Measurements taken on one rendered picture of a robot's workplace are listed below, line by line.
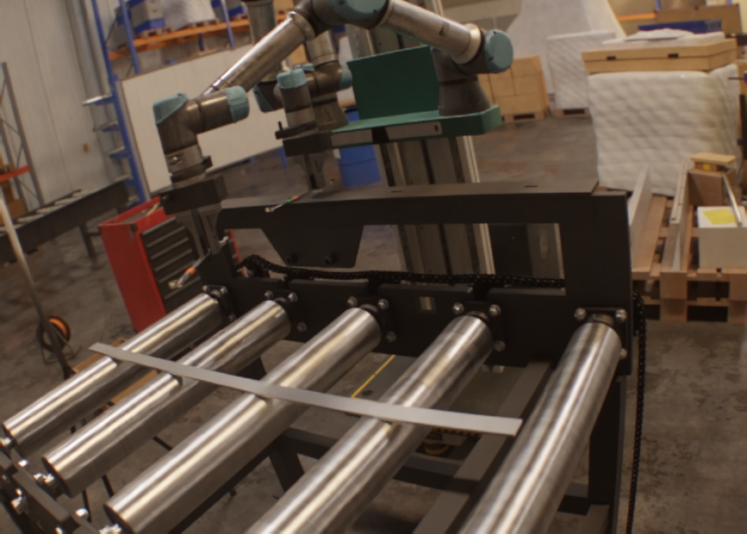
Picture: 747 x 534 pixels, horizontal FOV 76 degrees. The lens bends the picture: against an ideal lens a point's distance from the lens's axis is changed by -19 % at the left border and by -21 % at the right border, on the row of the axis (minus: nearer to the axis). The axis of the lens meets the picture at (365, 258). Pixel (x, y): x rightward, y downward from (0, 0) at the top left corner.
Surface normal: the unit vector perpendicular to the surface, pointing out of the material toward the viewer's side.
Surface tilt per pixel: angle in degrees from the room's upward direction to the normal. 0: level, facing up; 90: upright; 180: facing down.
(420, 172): 90
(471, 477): 0
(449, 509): 0
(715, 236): 90
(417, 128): 90
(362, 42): 90
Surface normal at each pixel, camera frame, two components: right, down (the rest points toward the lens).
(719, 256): -0.50, 0.40
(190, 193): -0.11, 0.36
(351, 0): 0.40, 0.16
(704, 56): -0.79, 0.37
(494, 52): 0.62, 0.19
